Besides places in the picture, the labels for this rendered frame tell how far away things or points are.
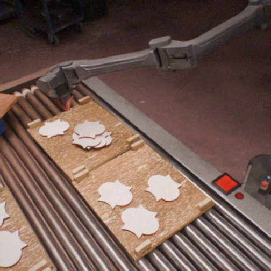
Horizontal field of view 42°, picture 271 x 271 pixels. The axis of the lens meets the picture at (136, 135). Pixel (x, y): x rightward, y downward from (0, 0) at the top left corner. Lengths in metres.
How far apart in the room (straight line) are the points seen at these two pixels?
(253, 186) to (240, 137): 0.77
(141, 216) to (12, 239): 0.43
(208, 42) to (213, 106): 2.16
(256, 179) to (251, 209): 1.04
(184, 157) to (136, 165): 0.20
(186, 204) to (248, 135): 1.82
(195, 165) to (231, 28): 0.54
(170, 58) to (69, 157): 0.60
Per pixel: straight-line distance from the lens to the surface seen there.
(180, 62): 1.12
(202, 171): 1.39
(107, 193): 1.29
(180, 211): 1.23
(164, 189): 1.28
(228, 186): 1.33
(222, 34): 1.18
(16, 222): 1.31
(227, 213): 1.27
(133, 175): 1.35
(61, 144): 1.53
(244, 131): 3.04
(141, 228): 1.18
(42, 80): 1.32
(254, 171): 2.38
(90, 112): 1.68
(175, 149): 1.47
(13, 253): 1.23
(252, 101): 3.39
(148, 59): 1.17
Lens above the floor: 1.92
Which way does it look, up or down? 41 degrees down
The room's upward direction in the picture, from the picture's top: 5 degrees counter-clockwise
